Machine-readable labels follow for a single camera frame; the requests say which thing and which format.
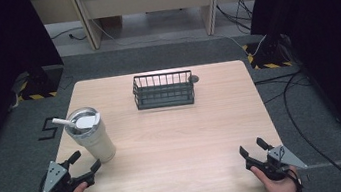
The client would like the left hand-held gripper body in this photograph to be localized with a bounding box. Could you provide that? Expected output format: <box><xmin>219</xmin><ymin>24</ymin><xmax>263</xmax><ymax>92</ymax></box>
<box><xmin>35</xmin><ymin>155</ymin><xmax>98</xmax><ymax>192</ymax></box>

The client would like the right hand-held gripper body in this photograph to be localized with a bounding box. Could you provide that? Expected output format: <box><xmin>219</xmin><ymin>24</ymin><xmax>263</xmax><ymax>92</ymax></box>
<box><xmin>242</xmin><ymin>142</ymin><xmax>309</xmax><ymax>186</ymax></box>

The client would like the cream tumbler cup with lid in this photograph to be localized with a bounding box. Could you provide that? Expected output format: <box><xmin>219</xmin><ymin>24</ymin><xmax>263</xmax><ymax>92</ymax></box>
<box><xmin>62</xmin><ymin>103</ymin><xmax>119</xmax><ymax>169</ymax></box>

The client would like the dark wire basket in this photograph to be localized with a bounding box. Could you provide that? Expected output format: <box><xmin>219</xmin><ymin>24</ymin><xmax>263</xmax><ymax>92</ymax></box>
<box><xmin>131</xmin><ymin>68</ymin><xmax>198</xmax><ymax>113</ymax></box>

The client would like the person's right hand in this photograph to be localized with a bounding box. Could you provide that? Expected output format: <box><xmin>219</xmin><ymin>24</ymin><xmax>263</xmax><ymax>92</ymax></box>
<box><xmin>249</xmin><ymin>159</ymin><xmax>303</xmax><ymax>192</ymax></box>

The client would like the white straw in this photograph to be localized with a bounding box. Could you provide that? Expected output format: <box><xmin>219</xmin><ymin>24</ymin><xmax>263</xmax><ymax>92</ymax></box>
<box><xmin>50</xmin><ymin>114</ymin><xmax>78</xmax><ymax>131</ymax></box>

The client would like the black stand base hazard tape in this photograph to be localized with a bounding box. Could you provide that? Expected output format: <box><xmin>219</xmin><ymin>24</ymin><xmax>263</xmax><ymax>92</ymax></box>
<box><xmin>13</xmin><ymin>64</ymin><xmax>68</xmax><ymax>103</ymax></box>
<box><xmin>240</xmin><ymin>32</ymin><xmax>294</xmax><ymax>73</ymax></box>

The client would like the small round dark disc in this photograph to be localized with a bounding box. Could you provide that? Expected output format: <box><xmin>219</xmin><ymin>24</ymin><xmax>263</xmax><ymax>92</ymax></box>
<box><xmin>188</xmin><ymin>74</ymin><xmax>201</xmax><ymax>85</ymax></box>

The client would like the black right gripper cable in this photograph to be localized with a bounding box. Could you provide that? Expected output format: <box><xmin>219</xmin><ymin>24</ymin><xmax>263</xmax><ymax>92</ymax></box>
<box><xmin>284</xmin><ymin>167</ymin><xmax>305</xmax><ymax>192</ymax></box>

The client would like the long black floor cable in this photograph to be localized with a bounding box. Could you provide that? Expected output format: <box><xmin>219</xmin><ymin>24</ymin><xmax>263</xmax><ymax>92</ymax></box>
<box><xmin>253</xmin><ymin>64</ymin><xmax>341</xmax><ymax>192</ymax></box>

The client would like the thin black floor cable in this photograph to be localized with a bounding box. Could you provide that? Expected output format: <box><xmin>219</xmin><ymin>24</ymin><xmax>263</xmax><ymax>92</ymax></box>
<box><xmin>48</xmin><ymin>26</ymin><xmax>88</xmax><ymax>46</ymax></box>

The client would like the black cables bundle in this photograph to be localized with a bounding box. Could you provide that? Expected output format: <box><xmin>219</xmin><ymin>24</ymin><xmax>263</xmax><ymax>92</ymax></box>
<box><xmin>215</xmin><ymin>0</ymin><xmax>256</xmax><ymax>35</ymax></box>

